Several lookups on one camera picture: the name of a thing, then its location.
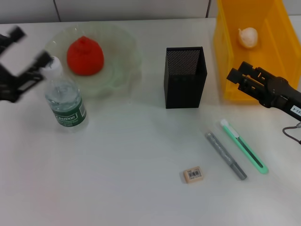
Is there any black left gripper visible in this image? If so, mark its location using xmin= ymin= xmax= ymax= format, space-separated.
xmin=0 ymin=25 xmax=54 ymax=103

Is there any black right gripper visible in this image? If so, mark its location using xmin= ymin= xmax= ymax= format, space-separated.
xmin=226 ymin=61 xmax=301 ymax=121

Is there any white garlic bulb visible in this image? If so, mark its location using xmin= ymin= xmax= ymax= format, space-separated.
xmin=238 ymin=27 xmax=259 ymax=48

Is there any red tomato toy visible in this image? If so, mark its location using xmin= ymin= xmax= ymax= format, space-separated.
xmin=66 ymin=36 xmax=105 ymax=76

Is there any clear water bottle green label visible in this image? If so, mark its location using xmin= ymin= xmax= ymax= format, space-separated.
xmin=44 ymin=56 xmax=87 ymax=134

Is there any green utility knife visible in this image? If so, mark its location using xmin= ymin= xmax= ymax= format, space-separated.
xmin=220 ymin=119 xmax=269 ymax=175

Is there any grey marker pen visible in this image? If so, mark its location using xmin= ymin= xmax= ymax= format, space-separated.
xmin=205 ymin=131 xmax=247 ymax=181

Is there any beige eraser with barcode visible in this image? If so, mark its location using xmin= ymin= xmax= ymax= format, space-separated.
xmin=182 ymin=166 xmax=203 ymax=185

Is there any black mesh pen holder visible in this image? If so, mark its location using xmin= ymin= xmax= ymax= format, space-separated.
xmin=163 ymin=46 xmax=208 ymax=109

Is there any green glass fruit plate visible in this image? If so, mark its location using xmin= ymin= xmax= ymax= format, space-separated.
xmin=44 ymin=23 xmax=143 ymax=98

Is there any yellow plastic bin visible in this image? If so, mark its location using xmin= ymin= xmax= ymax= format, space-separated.
xmin=213 ymin=0 xmax=301 ymax=102

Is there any grey right gripper cable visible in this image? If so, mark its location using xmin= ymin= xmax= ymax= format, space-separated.
xmin=282 ymin=121 xmax=301 ymax=145

